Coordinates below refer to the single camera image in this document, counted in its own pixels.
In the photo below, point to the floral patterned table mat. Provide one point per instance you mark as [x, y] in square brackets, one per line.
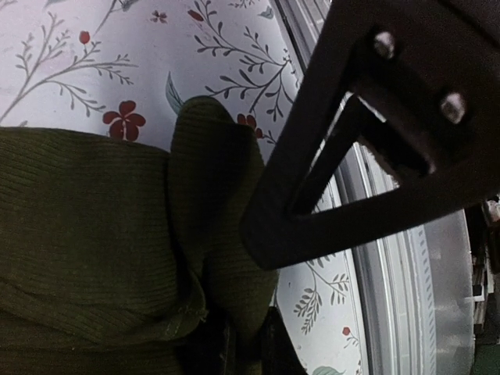
[124, 68]

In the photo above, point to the dark olive cloth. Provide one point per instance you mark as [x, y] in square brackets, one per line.
[113, 252]

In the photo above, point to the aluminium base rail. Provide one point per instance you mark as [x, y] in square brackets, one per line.
[403, 304]

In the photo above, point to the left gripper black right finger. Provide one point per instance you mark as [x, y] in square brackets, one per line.
[417, 82]

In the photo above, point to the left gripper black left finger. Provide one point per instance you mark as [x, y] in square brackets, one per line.
[215, 347]

